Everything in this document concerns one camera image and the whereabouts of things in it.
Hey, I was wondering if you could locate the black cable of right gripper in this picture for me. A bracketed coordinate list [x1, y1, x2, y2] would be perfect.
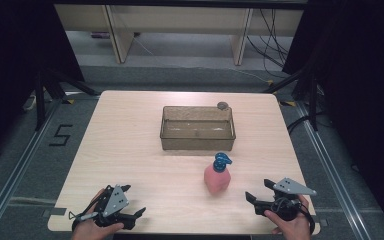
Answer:
[299, 203, 316, 235]

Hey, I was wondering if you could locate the light wooden desk frame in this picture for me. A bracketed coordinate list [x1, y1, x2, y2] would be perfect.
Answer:
[53, 3, 305, 67]

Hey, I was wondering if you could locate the thin white cable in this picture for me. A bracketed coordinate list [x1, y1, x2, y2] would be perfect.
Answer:
[227, 66, 272, 84]

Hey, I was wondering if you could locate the transparent brown plastic box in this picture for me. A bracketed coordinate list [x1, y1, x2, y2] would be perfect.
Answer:
[159, 105, 237, 152]

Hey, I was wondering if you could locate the black metal stand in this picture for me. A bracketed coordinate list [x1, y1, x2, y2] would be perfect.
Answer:
[262, 64, 320, 132]
[33, 66, 102, 132]

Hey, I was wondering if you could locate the person's right hand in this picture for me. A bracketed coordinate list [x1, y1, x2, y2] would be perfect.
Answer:
[263, 194, 312, 240]

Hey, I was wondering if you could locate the metal floor rail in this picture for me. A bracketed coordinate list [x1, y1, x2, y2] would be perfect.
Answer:
[0, 99, 63, 240]
[294, 100, 372, 240]

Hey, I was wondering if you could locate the bundle of black cables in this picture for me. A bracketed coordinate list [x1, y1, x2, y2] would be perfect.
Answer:
[245, 8, 290, 80]

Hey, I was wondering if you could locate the pink bottle with blue pump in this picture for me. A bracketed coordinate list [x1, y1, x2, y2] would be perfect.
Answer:
[203, 152, 233, 196]

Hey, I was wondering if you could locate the dark curtain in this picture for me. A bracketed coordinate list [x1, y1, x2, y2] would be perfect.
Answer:
[0, 0, 85, 168]
[281, 0, 384, 231]

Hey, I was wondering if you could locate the person's left hand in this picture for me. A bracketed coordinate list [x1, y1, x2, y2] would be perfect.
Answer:
[71, 188, 125, 240]

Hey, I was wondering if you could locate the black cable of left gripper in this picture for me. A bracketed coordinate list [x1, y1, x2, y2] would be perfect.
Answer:
[67, 199, 99, 232]

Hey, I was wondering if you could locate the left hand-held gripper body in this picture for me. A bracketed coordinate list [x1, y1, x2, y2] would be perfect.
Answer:
[94, 184, 138, 231]

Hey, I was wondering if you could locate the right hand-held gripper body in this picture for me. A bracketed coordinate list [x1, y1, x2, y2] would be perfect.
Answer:
[253, 177, 318, 222]

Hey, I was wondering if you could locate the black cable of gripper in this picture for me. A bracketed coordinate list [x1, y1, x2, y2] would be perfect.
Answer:
[67, 199, 99, 232]
[299, 203, 316, 235]

